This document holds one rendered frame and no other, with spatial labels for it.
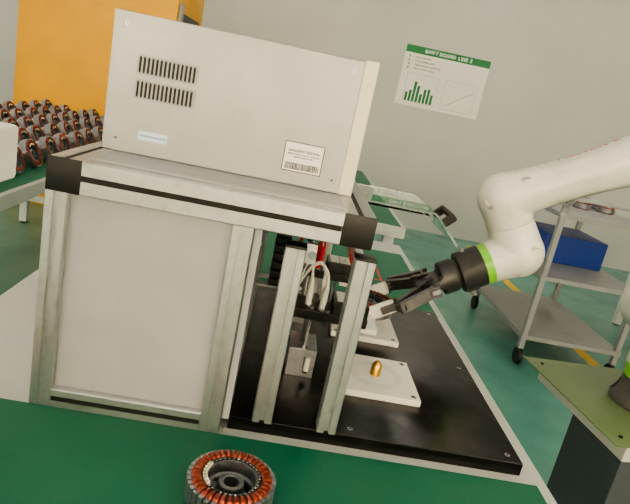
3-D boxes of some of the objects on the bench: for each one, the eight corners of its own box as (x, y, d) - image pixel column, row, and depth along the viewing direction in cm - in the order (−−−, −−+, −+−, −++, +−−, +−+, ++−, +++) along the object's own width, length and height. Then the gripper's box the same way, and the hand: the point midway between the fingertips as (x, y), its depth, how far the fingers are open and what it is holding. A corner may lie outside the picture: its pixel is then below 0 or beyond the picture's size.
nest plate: (387, 321, 140) (389, 316, 140) (397, 348, 126) (399, 343, 125) (327, 310, 139) (328, 305, 139) (330, 336, 124) (331, 330, 124)
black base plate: (432, 320, 154) (434, 312, 153) (519, 476, 92) (523, 464, 91) (257, 288, 150) (259, 279, 149) (226, 428, 89) (229, 415, 88)
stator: (271, 475, 80) (276, 452, 79) (271, 536, 69) (276, 510, 68) (189, 464, 78) (193, 441, 77) (176, 525, 68) (181, 499, 67)
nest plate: (405, 367, 117) (406, 362, 116) (419, 407, 102) (421, 401, 102) (332, 355, 116) (333, 349, 115) (336, 393, 101) (338, 387, 101)
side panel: (220, 423, 89) (256, 223, 81) (217, 434, 87) (254, 228, 78) (36, 393, 87) (53, 185, 79) (27, 403, 84) (44, 188, 76)
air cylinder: (310, 359, 112) (316, 333, 110) (311, 378, 104) (317, 351, 103) (285, 355, 111) (290, 329, 110) (283, 373, 104) (289, 346, 103)
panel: (259, 279, 150) (280, 165, 143) (229, 419, 87) (264, 229, 79) (255, 278, 150) (276, 164, 142) (221, 418, 87) (255, 227, 79)
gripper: (476, 307, 119) (373, 341, 120) (447, 272, 141) (361, 301, 143) (466, 274, 117) (361, 309, 118) (439, 244, 139) (351, 274, 141)
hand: (369, 302), depth 130 cm, fingers closed on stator, 11 cm apart
